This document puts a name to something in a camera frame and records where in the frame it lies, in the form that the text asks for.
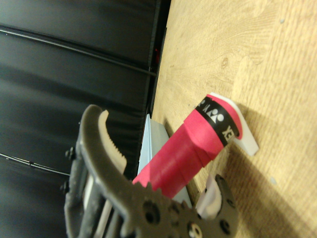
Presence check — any white scoop with red handle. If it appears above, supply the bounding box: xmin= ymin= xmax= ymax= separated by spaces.
xmin=132 ymin=92 xmax=260 ymax=199

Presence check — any blue litter tray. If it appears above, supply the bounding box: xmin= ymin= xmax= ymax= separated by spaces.
xmin=137 ymin=114 xmax=193 ymax=210

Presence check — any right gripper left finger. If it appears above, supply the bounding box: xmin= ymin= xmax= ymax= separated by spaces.
xmin=78 ymin=104 xmax=174 ymax=238

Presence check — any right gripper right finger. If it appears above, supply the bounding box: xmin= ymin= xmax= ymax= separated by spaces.
xmin=173 ymin=173 xmax=240 ymax=238

